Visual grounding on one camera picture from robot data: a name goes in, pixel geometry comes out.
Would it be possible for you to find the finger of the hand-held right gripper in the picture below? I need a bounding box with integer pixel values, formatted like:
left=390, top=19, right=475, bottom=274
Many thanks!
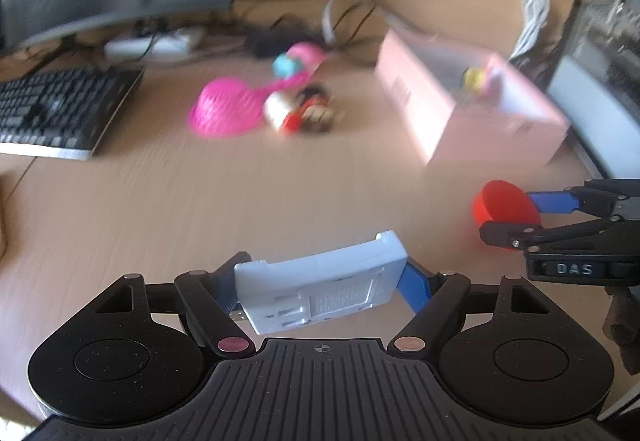
left=478, top=216, right=631, bottom=255
left=527, top=178, right=640, bottom=217

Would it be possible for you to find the blue white wet wipes pack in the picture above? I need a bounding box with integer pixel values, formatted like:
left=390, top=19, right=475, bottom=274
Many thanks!
left=233, top=229, right=409, bottom=336

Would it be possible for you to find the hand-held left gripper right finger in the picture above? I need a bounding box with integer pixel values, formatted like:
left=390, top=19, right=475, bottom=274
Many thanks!
left=387, top=257, right=556, bottom=360

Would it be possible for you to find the black and red toy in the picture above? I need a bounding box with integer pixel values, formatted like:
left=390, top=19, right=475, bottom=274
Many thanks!
left=297, top=86, right=346, bottom=135

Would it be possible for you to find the pink toy basket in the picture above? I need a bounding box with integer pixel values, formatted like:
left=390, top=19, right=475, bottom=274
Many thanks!
left=187, top=66, right=321, bottom=140

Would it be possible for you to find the black power adapter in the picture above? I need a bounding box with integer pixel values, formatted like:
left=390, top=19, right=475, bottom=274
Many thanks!
left=245, top=26, right=314, bottom=58

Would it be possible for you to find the thick grey cable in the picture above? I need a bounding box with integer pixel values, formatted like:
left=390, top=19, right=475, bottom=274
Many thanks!
left=322, top=0, right=437, bottom=48

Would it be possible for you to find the white and red toy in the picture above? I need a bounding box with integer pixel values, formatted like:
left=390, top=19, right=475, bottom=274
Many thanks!
left=263, top=90, right=304, bottom=137

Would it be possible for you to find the wooden desktop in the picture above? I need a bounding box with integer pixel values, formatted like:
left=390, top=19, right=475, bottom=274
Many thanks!
left=0, top=16, right=640, bottom=441

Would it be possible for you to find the pink and cyan toy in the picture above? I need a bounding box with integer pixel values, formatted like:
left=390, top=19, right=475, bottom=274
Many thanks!
left=271, top=42, right=329, bottom=80

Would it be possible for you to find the white power strip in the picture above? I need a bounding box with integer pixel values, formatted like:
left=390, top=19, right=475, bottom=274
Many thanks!
left=103, top=26, right=206, bottom=65

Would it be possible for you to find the black keyboard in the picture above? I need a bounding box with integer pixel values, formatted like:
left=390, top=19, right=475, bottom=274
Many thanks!
left=0, top=67, right=146, bottom=162

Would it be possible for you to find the pink cardboard box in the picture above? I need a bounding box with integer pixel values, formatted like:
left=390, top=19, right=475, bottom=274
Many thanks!
left=374, top=28, right=571, bottom=167

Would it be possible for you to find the person's right hand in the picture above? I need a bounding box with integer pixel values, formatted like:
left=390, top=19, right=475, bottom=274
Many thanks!
left=602, top=283, right=640, bottom=373

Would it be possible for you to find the red toy bowl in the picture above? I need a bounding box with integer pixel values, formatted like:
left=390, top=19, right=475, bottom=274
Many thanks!
left=472, top=180, right=542, bottom=255

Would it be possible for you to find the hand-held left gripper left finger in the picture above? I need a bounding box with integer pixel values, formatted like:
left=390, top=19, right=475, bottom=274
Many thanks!
left=80, top=251, right=254, bottom=358

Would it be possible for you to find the yellow toy cup pink lid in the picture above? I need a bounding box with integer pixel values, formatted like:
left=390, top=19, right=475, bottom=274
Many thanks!
left=460, top=66, right=491, bottom=95

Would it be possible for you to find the computer tower case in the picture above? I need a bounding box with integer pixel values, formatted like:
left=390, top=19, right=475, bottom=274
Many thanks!
left=544, top=0, right=640, bottom=178

